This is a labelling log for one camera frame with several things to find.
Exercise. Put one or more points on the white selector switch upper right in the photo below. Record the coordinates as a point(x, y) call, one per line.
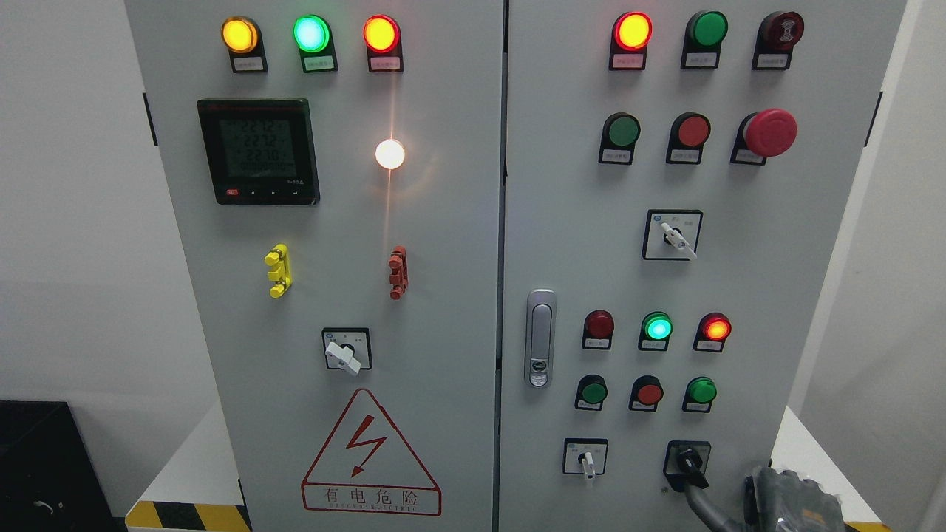
point(671, 235)

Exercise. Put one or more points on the green indicator light top left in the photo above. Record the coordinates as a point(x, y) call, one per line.
point(314, 39)

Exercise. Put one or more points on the white platform with hazard stripes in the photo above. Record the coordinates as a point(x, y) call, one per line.
point(202, 474)

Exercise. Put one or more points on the black box lower left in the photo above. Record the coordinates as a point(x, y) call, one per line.
point(47, 479)

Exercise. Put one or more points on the red emergency stop button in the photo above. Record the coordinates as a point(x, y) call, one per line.
point(762, 135)

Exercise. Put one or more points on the green indicator light right top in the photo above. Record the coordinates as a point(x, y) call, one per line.
point(703, 40)

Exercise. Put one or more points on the white glowing indicator light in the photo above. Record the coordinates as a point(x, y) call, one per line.
point(390, 154)

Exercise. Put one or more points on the red push button lower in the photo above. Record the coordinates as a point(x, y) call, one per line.
point(645, 395)

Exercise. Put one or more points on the yellow indicator light top left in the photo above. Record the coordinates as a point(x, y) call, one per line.
point(243, 40)

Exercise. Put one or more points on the red indicator light right door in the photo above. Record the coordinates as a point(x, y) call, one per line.
point(629, 40)

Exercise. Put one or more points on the white selector switch left door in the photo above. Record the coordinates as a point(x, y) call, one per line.
point(347, 349)

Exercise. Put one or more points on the red electrical hazard sticker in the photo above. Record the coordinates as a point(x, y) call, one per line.
point(367, 466)

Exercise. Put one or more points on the red indicator light door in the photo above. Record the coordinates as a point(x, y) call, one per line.
point(629, 40)
point(382, 37)

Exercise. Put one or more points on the black rotary knob switch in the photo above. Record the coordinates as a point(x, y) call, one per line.
point(686, 463)

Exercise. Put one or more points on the yellow terminal connector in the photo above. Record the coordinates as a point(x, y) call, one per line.
point(279, 274)

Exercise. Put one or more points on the black digital power meter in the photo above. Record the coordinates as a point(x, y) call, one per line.
point(260, 152)

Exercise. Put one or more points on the green push button upper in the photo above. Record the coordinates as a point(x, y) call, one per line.
point(618, 141)

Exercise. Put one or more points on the dark red indicator light left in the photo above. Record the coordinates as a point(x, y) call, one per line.
point(598, 329)

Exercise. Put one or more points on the grey electrical cabinet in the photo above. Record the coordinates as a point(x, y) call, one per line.
point(500, 108)

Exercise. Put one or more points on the red push button upper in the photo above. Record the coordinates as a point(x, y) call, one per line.
point(687, 138)

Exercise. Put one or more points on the white selector switch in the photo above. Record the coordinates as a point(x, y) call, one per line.
point(585, 456)
point(671, 235)

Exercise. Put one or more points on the silver door lock handle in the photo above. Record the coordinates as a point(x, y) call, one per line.
point(539, 336)

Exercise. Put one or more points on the red indicator light lower right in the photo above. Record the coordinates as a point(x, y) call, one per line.
point(712, 333)

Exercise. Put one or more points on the lit green indicator light middle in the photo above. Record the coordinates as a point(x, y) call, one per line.
point(656, 330)

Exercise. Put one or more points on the red black buzzer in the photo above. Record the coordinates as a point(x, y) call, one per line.
point(777, 36)

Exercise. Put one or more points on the red push button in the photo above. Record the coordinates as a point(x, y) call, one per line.
point(687, 138)
point(645, 395)

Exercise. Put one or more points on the red terminal connector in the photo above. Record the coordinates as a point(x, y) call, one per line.
point(398, 272)

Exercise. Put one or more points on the green push button lower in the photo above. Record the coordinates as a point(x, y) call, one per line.
point(591, 393)

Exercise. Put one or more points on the green push button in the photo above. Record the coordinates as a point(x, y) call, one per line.
point(591, 393)
point(618, 141)

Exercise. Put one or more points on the red indicator light left door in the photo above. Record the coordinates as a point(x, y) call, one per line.
point(382, 37)

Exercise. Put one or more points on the white selector switch lower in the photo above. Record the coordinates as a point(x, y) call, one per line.
point(585, 456)

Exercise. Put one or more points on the green indicator light lower right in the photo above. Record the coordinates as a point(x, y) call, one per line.
point(699, 395)

